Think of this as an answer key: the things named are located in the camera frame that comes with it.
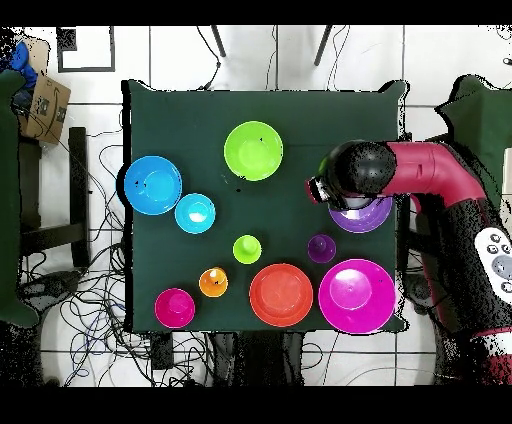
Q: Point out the green bowl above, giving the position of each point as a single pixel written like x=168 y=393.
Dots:
x=253 y=151

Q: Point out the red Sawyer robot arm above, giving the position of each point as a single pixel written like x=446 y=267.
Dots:
x=432 y=172

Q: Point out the purple bowl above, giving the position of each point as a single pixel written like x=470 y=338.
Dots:
x=360 y=220

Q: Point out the purple cup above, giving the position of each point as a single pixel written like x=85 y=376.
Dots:
x=322 y=248

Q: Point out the green cup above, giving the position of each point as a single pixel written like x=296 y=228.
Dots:
x=247 y=249

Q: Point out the orange bowl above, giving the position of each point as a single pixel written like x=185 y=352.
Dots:
x=281 y=295

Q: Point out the large pink bowl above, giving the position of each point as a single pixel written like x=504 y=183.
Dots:
x=356 y=296

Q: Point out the small blue bowl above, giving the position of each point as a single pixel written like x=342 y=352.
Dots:
x=195 y=213

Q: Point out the orange cup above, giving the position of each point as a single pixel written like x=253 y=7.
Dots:
x=213 y=282

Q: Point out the dark grey stand base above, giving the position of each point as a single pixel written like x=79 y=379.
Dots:
x=52 y=286
x=416 y=290

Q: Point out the black tripod leg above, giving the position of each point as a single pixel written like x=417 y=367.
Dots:
x=218 y=40
x=322 y=44

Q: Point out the dark green tablecloth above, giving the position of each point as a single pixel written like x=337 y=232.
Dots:
x=180 y=120

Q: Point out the large blue bowl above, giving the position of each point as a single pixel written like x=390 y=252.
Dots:
x=152 y=185

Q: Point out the small red bowl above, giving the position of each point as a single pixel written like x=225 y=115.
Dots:
x=174 y=307

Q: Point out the green cloth covered table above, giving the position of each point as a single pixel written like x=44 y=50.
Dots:
x=8 y=200
x=484 y=116

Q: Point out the black floor box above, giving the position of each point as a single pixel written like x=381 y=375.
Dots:
x=162 y=352

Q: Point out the black bench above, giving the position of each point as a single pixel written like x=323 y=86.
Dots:
x=78 y=180

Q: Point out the cardboard box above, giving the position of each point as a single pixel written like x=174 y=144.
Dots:
x=48 y=108

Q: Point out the blue cloth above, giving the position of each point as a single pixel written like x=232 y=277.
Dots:
x=18 y=60

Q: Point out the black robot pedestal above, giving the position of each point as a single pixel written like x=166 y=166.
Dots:
x=260 y=356

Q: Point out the black square frame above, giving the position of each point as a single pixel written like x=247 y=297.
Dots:
x=66 y=40

